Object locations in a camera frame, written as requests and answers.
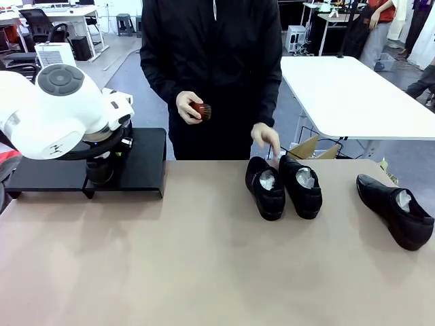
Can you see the seated person dark trouser leg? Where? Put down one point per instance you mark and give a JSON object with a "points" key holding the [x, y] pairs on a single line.
{"points": [[425, 81]]}

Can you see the person's right forearm black sleeve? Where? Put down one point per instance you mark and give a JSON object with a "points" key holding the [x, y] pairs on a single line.
{"points": [[159, 91]]}

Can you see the white computer case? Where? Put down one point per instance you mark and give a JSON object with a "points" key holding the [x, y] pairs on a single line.
{"points": [[295, 37]]}

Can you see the person's left hand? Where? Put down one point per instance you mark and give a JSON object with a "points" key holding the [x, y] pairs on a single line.
{"points": [[265, 136]]}

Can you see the black hanging apron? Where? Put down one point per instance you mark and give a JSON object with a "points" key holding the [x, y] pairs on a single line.
{"points": [[360, 34]]}

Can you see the red-brown wooden shoe brush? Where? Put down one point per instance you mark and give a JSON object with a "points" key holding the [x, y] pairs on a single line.
{"points": [[204, 112]]}

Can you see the black shoe stand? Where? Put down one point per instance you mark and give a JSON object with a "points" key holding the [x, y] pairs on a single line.
{"points": [[142, 169]]}

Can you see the person's left forearm black sleeve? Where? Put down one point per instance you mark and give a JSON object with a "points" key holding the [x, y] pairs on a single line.
{"points": [[270, 105]]}

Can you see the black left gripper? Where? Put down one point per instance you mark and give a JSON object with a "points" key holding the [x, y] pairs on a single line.
{"points": [[102, 157]]}

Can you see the black computer tower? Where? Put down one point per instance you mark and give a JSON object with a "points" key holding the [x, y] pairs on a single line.
{"points": [[81, 49]]}

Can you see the white office desk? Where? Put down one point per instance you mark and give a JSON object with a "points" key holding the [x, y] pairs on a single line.
{"points": [[68, 12]]}

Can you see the dark hanging garment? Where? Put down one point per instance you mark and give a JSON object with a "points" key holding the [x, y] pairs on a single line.
{"points": [[416, 23]]}

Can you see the dark grey bag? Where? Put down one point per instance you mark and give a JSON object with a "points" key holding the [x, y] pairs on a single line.
{"points": [[7, 183]]}

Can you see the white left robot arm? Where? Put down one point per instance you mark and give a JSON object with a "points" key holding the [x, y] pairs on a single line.
{"points": [[51, 115]]}

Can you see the red cloth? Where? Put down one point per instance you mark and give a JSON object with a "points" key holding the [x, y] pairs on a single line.
{"points": [[8, 156]]}

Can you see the small grey plastic stool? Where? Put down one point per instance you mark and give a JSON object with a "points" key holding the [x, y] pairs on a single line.
{"points": [[125, 20], [139, 23]]}

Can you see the clear plastic storage box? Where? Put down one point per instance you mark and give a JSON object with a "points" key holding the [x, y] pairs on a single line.
{"points": [[385, 62]]}

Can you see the white tissue paper shoe stuffing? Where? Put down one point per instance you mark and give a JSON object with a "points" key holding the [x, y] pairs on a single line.
{"points": [[404, 200], [306, 176], [268, 180]]}

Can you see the person's right hand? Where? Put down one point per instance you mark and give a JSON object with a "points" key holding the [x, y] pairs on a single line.
{"points": [[185, 103]]}

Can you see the brown cardboard box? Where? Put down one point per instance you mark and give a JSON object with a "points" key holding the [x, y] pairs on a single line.
{"points": [[306, 147]]}

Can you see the white table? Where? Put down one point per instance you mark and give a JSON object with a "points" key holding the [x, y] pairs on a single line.
{"points": [[340, 91]]}

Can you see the black pole stand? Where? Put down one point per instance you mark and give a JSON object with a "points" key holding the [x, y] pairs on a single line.
{"points": [[340, 56]]}

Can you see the wooden top background table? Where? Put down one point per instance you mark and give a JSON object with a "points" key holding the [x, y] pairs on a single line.
{"points": [[340, 16]]}

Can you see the black office chair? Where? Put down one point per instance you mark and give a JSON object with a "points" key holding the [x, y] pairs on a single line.
{"points": [[37, 22], [20, 57]]}

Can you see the yellow-green paper tag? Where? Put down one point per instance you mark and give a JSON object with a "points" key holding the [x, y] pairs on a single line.
{"points": [[384, 164]]}

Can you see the person body in black jacket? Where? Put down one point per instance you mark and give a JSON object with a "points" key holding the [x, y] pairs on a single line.
{"points": [[214, 68]]}

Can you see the white air purifier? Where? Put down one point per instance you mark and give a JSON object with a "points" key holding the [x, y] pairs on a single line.
{"points": [[54, 54]]}

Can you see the white hanging cloth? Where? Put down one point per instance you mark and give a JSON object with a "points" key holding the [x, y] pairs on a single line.
{"points": [[428, 44]]}

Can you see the cream hanging garment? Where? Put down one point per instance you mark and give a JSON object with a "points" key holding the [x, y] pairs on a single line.
{"points": [[397, 23]]}

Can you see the mannequin red top grey trousers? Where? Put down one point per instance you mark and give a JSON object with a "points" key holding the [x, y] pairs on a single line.
{"points": [[377, 44]]}

